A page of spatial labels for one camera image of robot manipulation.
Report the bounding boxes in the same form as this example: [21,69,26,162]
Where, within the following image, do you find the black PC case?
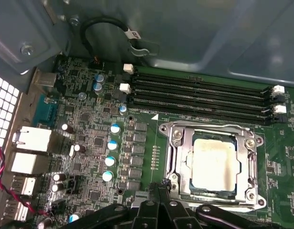
[0,0,294,225]

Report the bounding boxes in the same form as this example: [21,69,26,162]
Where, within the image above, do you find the green motherboard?
[30,54,294,229]

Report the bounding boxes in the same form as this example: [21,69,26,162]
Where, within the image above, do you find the metal socket cover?
[172,121,257,206]

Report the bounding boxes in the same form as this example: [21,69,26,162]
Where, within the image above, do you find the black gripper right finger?
[159,178,281,229]

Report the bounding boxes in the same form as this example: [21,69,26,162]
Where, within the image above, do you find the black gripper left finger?
[53,182,160,229]

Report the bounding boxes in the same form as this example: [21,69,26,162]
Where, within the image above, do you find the silver CPU green edge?
[189,133,238,195]

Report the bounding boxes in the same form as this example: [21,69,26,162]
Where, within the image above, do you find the thin wire locking lever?
[165,124,180,189]

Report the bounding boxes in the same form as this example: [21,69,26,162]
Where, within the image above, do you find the CPU socket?
[158,120,267,213]

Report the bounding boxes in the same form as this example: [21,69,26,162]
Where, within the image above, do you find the black cable white label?
[79,16,142,63]

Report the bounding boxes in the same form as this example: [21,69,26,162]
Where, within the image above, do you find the black RAM slot bank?
[119,63,287,126]

